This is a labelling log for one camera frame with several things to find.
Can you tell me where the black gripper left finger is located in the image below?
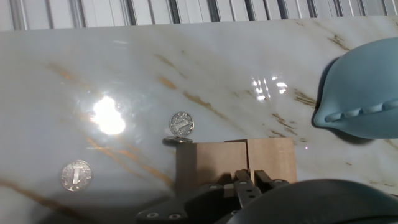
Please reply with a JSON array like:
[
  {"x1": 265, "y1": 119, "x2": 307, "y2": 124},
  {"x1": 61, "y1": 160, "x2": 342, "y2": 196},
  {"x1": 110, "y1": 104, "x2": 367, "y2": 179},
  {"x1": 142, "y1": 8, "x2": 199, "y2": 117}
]
[{"x1": 136, "y1": 169, "x2": 262, "y2": 224}]

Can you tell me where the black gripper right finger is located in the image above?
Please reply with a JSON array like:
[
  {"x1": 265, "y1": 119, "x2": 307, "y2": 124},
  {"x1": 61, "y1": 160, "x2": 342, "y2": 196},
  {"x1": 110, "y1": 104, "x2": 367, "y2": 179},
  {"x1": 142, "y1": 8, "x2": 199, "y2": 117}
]
[{"x1": 253, "y1": 169, "x2": 289, "y2": 191}]

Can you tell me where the light wooden block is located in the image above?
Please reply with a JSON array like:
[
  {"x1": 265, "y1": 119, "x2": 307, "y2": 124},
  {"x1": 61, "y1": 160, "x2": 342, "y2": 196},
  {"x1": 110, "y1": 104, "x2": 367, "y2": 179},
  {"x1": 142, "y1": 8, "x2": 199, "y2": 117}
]
[
  {"x1": 224, "y1": 137, "x2": 298, "y2": 184},
  {"x1": 175, "y1": 142, "x2": 249, "y2": 197}
]

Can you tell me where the light blue piggy bank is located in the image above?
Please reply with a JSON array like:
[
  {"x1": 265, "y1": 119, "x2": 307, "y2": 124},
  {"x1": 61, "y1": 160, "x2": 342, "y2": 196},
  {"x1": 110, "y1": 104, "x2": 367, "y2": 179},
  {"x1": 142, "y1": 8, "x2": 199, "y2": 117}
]
[{"x1": 312, "y1": 37, "x2": 398, "y2": 140}]

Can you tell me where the round metal coin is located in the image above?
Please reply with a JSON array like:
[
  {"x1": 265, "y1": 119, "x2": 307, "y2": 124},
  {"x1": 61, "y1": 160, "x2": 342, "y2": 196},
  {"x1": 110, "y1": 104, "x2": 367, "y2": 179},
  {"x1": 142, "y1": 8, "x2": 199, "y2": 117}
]
[
  {"x1": 169, "y1": 111, "x2": 195, "y2": 138},
  {"x1": 162, "y1": 136, "x2": 194, "y2": 144},
  {"x1": 60, "y1": 159, "x2": 93, "y2": 192}
]

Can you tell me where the white marble pattern mat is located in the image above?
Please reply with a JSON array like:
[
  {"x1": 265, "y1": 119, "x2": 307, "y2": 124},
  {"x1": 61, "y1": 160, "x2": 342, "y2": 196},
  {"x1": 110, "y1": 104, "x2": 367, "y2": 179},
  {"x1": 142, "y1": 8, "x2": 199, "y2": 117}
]
[{"x1": 0, "y1": 15, "x2": 398, "y2": 224}]

